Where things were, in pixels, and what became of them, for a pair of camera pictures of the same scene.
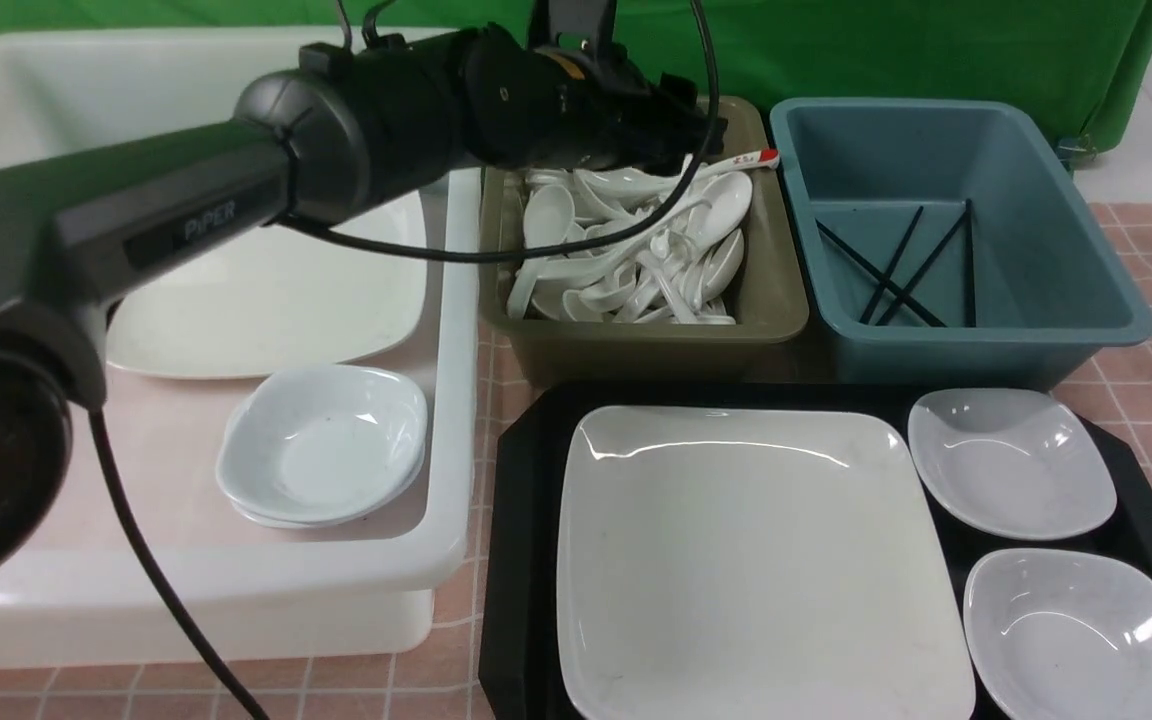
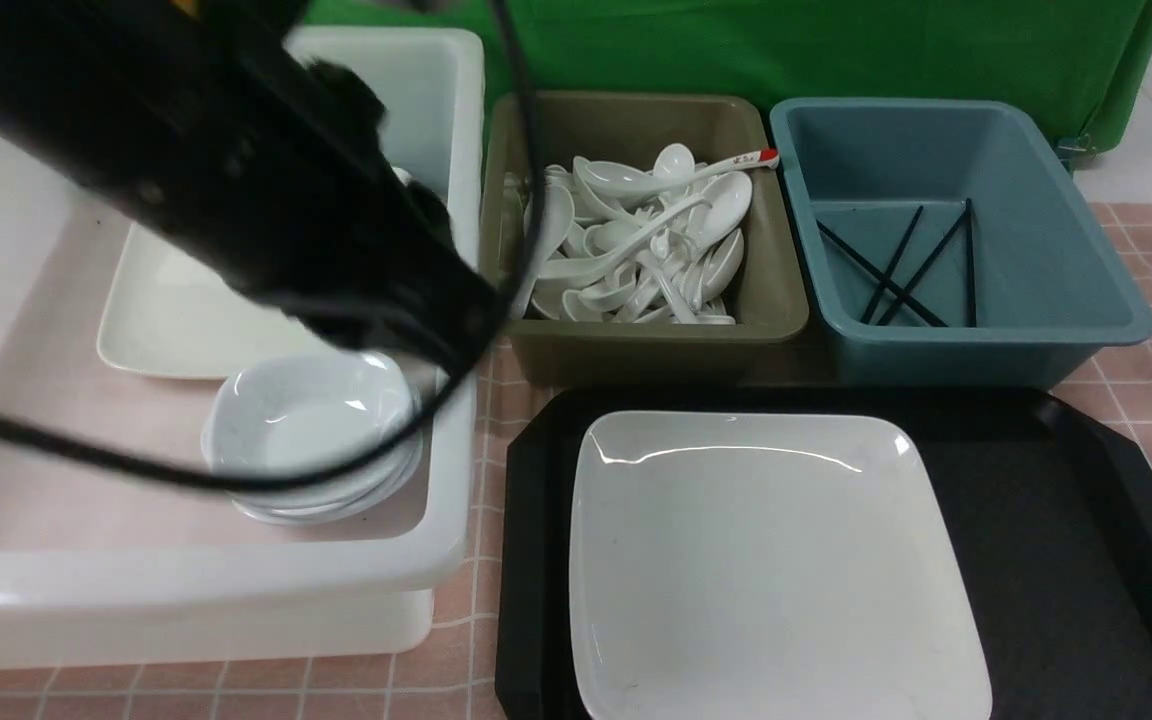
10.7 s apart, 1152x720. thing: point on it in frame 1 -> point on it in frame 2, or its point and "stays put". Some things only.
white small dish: [1058, 634] -> [362, 491]
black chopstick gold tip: [970, 264] stays put
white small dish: [1014, 461] -> [278, 439]
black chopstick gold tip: [882, 276] stays put
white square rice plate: [752, 563] stays put
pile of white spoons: [680, 266] stays put
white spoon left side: [548, 220] stays put
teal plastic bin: [948, 249] stays put
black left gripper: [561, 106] -> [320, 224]
